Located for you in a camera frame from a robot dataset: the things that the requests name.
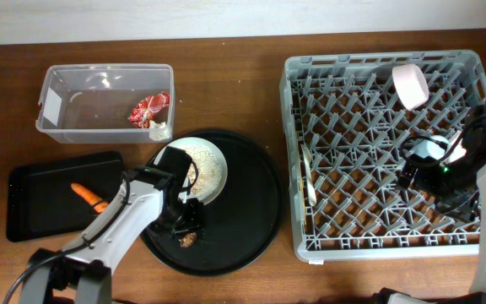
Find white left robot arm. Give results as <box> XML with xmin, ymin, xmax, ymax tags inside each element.
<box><xmin>3</xmin><ymin>146</ymin><xmax>204</xmax><ymax>303</ymax></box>

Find white plastic fork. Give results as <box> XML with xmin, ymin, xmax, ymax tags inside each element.
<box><xmin>301</xmin><ymin>144</ymin><xmax>316</xmax><ymax>207</ymax></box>

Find grey plate with food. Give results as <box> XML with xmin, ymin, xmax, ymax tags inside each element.
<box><xmin>168</xmin><ymin>137</ymin><xmax>228</xmax><ymax>205</ymax></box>

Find round black serving tray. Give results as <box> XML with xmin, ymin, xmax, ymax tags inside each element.
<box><xmin>140</xmin><ymin>129</ymin><xmax>287</xmax><ymax>276</ymax></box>

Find wooden chopstick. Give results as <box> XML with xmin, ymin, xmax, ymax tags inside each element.
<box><xmin>298</xmin><ymin>176</ymin><xmax>306</xmax><ymax>225</ymax></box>

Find brown food scrap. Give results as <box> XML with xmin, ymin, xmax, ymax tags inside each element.
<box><xmin>180</xmin><ymin>232</ymin><xmax>197</xmax><ymax>248</ymax></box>

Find white tissue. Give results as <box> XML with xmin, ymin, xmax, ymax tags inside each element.
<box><xmin>149</xmin><ymin>121</ymin><xmax>172</xmax><ymax>142</ymax></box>

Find red crumpled snack wrapper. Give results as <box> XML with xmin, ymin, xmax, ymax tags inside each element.
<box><xmin>127</xmin><ymin>92</ymin><xmax>170</xmax><ymax>128</ymax></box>

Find light blue plastic cup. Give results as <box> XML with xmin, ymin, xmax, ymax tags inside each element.
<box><xmin>411</xmin><ymin>135</ymin><xmax>450</xmax><ymax>160</ymax></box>

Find clear plastic waste bin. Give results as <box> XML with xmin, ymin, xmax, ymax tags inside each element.
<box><xmin>35</xmin><ymin>63</ymin><xmax>176</xmax><ymax>144</ymax></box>

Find pink plastic bowl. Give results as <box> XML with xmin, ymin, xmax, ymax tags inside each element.
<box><xmin>391</xmin><ymin>63</ymin><xmax>429</xmax><ymax>111</ymax></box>

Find cream plastic cup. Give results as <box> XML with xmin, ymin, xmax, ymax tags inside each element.
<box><xmin>445</xmin><ymin>141</ymin><xmax>467</xmax><ymax>164</ymax></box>

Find grey dishwasher rack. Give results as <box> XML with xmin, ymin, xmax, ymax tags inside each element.
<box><xmin>280</xmin><ymin>50</ymin><xmax>486</xmax><ymax>263</ymax></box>

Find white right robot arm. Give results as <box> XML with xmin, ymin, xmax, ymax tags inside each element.
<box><xmin>397</xmin><ymin>104</ymin><xmax>486</xmax><ymax>303</ymax></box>

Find orange carrot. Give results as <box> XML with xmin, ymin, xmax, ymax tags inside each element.
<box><xmin>71</xmin><ymin>182</ymin><xmax>109</xmax><ymax>214</ymax></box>

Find black rectangular tray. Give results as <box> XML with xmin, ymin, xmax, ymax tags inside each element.
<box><xmin>6</xmin><ymin>151</ymin><xmax>124</xmax><ymax>242</ymax></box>

